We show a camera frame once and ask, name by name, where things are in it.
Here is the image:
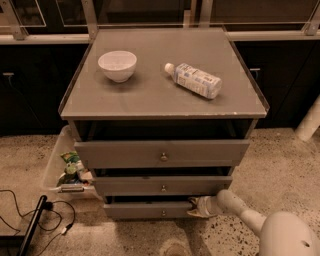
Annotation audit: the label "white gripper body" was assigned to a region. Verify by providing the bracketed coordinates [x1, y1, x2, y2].
[199, 196, 221, 217]

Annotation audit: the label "grey bottom drawer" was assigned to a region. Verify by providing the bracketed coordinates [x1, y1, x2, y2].
[104, 195, 192, 219]

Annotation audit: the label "grey drawer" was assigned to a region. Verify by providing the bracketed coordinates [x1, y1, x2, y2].
[74, 140, 249, 169]
[104, 195, 192, 219]
[93, 176, 232, 196]

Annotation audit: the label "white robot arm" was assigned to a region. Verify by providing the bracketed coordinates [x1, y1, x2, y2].
[188, 190, 320, 256]

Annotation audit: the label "grey middle drawer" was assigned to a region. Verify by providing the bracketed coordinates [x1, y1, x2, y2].
[93, 176, 232, 196]

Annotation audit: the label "grey top drawer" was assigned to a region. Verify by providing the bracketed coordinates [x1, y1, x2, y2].
[74, 140, 249, 169]

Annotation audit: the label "grey drawer cabinet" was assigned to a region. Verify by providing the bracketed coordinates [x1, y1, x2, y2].
[58, 27, 270, 219]

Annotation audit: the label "clear plastic water bottle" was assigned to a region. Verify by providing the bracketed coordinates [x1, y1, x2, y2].
[164, 63, 222, 100]

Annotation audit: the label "green snack packets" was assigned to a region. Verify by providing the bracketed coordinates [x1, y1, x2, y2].
[57, 151, 92, 186]

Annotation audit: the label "white ceramic bowl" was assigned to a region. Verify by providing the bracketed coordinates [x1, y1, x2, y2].
[98, 51, 137, 83]

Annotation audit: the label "black bar on floor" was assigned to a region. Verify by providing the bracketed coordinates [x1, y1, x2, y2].
[16, 195, 47, 256]

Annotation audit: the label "white cylindrical post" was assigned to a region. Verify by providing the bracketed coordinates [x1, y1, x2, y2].
[295, 95, 320, 141]

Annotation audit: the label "black cable on floor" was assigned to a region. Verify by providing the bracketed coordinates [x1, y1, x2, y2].
[0, 189, 77, 256]

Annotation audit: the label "metal window rail frame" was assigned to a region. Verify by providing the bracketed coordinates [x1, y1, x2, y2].
[0, 0, 320, 45]

